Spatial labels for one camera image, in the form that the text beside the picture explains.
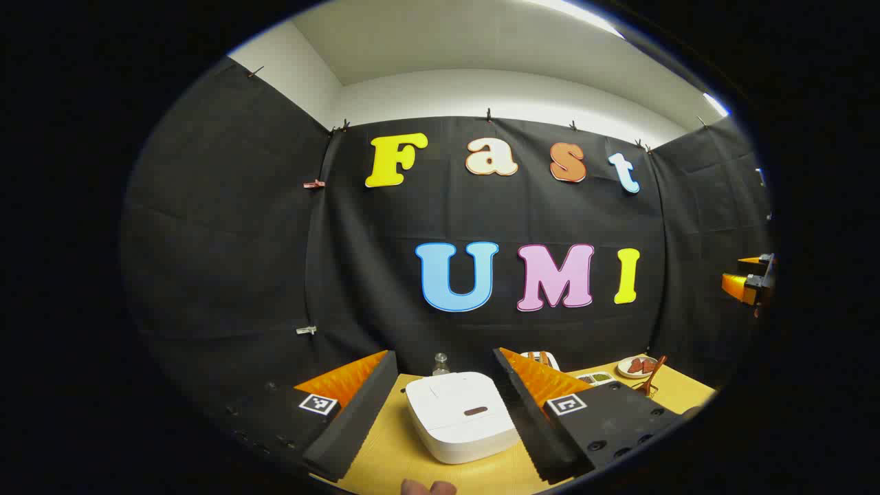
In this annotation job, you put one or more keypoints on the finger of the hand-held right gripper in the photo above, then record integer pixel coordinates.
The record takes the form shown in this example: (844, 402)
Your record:
(755, 260)
(741, 287)

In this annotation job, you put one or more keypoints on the white toaster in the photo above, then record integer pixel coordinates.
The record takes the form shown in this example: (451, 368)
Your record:
(554, 361)

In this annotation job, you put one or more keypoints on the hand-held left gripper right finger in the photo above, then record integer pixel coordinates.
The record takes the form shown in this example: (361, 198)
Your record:
(529, 419)

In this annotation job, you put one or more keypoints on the small white round plate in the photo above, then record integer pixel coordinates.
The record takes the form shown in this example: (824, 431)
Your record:
(622, 371)

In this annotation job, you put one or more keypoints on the white rice cooker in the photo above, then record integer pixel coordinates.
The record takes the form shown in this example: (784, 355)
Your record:
(454, 426)

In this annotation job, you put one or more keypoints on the black backdrop cloth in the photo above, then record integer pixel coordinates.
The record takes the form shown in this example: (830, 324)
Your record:
(240, 240)

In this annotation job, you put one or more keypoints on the red heart-shaped food piece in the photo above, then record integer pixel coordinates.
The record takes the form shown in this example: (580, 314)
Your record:
(634, 366)
(649, 366)

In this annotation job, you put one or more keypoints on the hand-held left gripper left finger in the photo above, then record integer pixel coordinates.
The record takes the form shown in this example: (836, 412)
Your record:
(357, 419)

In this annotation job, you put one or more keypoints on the long ceiling light strip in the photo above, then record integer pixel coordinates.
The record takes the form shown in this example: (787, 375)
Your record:
(584, 14)

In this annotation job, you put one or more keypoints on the divided white bean dish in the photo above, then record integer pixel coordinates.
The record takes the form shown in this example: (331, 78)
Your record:
(601, 377)

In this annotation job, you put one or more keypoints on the small glass bottle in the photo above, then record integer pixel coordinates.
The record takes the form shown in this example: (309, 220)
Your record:
(441, 366)

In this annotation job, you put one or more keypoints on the white cloth clip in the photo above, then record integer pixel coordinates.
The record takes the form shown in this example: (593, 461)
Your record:
(306, 331)

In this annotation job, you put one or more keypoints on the red cloth clip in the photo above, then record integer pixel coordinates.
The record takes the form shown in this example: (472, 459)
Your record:
(313, 183)

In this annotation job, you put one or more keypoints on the short ceiling light strip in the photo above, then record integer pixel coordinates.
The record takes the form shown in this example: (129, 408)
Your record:
(716, 104)

